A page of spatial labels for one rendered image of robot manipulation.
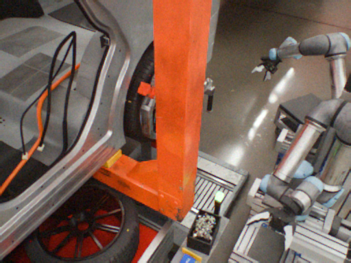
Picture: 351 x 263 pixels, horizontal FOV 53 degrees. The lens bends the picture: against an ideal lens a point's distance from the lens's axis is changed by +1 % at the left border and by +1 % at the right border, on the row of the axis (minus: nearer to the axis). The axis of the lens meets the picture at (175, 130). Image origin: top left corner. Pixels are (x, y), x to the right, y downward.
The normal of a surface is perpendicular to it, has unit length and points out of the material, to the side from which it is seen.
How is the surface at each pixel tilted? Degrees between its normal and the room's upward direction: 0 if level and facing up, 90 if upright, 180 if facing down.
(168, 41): 90
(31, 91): 7
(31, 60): 6
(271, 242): 0
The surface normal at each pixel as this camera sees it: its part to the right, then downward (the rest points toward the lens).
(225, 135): 0.02, -0.74
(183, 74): -0.51, 0.57
